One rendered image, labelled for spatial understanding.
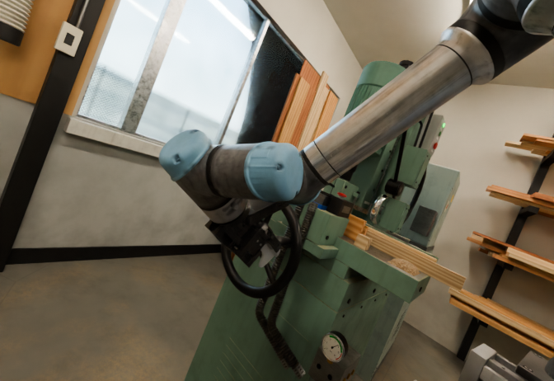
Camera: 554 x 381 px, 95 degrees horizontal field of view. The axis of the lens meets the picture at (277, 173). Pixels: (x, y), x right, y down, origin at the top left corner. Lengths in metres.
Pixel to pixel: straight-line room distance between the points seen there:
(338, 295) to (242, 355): 0.42
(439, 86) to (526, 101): 3.19
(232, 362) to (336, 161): 0.87
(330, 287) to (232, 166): 0.58
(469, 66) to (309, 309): 0.71
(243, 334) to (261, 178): 0.81
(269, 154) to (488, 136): 3.23
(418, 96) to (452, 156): 2.98
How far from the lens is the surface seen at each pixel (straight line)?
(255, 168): 0.30
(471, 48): 0.44
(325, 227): 0.71
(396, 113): 0.41
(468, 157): 3.38
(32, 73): 1.72
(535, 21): 0.36
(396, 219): 1.07
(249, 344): 1.04
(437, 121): 1.27
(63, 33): 1.64
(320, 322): 0.85
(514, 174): 3.37
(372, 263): 0.77
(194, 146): 0.35
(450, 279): 0.89
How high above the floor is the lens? 1.03
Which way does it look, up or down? 2 degrees down
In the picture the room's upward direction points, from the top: 22 degrees clockwise
